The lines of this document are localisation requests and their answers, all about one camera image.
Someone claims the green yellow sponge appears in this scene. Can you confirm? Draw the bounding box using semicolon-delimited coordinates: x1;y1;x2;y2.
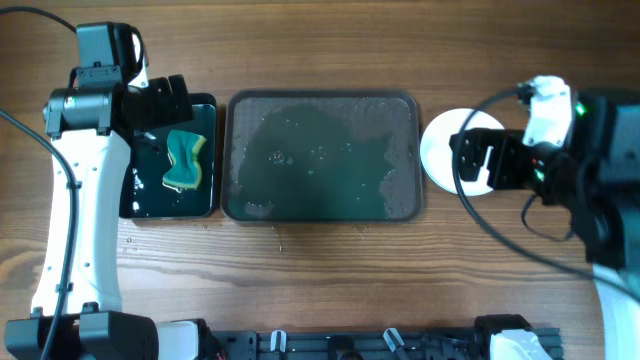
162;130;207;190

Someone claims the white plate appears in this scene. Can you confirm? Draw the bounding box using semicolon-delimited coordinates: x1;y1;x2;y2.
420;108;493;197

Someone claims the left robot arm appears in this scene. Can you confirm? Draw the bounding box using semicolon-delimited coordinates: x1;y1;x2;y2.
5;22;202;359

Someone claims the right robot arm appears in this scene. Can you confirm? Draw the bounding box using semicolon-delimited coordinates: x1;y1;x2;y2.
450;83;639;359

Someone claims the dark grey serving tray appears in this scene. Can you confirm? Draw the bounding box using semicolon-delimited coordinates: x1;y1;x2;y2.
220;89;424;224

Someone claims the black water basin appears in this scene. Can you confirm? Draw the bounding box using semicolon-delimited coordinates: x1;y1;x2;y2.
119;93;219;220

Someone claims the right black cable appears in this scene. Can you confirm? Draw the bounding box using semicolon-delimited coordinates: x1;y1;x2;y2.
451;87;640;304

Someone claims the black cable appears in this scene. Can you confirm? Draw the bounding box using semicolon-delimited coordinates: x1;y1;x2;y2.
451;87;640;304
0;5;81;360

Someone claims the left black cable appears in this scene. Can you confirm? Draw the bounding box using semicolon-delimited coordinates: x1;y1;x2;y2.
0;5;81;360

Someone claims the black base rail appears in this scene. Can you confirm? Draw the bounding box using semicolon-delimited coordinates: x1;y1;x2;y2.
198;314;565;360

